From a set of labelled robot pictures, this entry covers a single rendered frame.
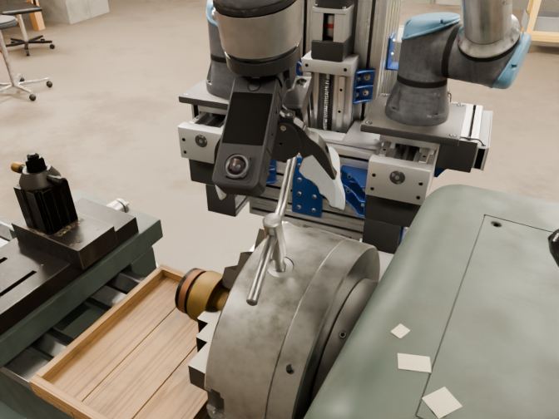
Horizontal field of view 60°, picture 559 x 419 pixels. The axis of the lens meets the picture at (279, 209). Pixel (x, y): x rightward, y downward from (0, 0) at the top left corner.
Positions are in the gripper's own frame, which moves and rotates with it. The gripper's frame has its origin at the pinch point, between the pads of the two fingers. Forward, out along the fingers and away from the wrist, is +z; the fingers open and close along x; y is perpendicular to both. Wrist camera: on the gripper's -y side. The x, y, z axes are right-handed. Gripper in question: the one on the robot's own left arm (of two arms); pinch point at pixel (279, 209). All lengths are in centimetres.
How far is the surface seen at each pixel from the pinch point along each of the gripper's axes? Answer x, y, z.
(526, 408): -26.0, -18.5, 2.6
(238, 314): 3.8, -10.0, 8.5
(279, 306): -1.2, -8.7, 7.4
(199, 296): 14.2, -1.8, 18.8
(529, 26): -141, 533, 231
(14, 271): 61, 6, 32
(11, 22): 318, 301, 117
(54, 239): 54, 13, 29
